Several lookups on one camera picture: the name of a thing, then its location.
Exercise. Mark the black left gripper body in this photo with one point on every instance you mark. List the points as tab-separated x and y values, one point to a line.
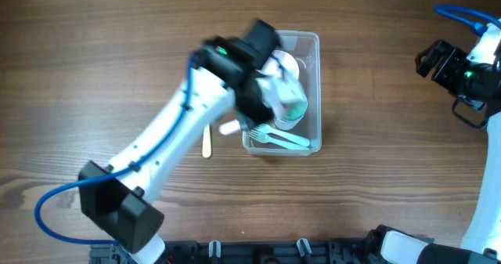
255	108

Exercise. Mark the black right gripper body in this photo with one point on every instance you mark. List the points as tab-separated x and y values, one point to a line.
437	60

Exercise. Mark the white plastic spoon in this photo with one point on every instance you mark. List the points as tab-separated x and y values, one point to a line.
230	128

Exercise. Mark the light blue plastic fork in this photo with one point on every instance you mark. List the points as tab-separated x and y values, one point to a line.
267	129

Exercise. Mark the green plastic cup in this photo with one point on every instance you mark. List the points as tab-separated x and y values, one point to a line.
294	111

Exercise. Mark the light green plastic fork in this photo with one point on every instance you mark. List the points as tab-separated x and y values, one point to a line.
264	138

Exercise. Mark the blue plastic cup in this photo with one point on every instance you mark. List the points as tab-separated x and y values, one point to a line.
286	125

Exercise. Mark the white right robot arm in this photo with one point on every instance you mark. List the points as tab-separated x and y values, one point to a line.
398	157

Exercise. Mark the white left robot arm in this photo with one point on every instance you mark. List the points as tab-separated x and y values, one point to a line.
221	75

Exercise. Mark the clear plastic container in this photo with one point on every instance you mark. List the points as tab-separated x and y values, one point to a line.
280	91

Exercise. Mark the white plate stack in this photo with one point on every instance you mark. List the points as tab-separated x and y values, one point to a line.
282	63

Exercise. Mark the yellow plastic fork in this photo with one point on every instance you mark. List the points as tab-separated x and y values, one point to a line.
206	142

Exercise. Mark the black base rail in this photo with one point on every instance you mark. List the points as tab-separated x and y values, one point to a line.
333	251

